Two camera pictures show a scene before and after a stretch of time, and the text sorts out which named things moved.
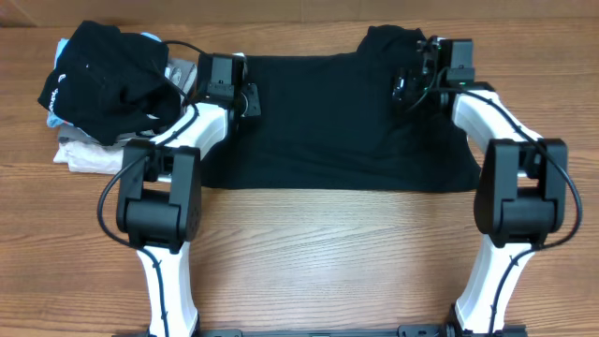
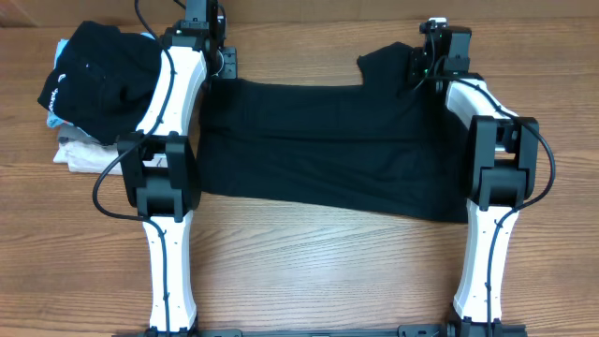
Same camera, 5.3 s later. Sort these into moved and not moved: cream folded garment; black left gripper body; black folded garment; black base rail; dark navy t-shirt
Moved: dark navy t-shirt; black left gripper body
Not moved: black base rail; cream folded garment; black folded garment
